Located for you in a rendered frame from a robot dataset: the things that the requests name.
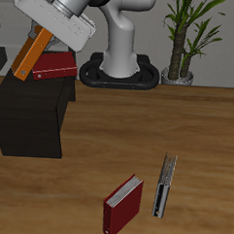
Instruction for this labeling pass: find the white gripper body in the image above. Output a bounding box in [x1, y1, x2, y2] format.
[11, 0, 98, 54]

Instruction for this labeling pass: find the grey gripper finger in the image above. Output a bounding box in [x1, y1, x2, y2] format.
[29, 20, 44, 39]
[44, 33, 63, 51]

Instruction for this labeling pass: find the orange book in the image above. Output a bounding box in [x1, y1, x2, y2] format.
[9, 23, 55, 84]

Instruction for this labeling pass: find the red book with white stripe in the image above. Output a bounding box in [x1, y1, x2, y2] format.
[30, 49, 80, 84]

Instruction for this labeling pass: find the dark wooden shelf cabinet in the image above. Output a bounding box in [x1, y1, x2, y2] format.
[0, 44, 79, 160]

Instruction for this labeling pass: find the red book with white pages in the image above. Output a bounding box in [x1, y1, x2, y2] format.
[101, 172, 145, 234]

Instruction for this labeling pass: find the grey speckled book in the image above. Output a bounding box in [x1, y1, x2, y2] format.
[150, 151, 180, 220]

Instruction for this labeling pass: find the green pot plant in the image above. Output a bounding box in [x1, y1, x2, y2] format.
[158, 0, 228, 88]

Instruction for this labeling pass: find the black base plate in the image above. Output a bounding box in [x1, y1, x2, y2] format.
[78, 50, 162, 92]

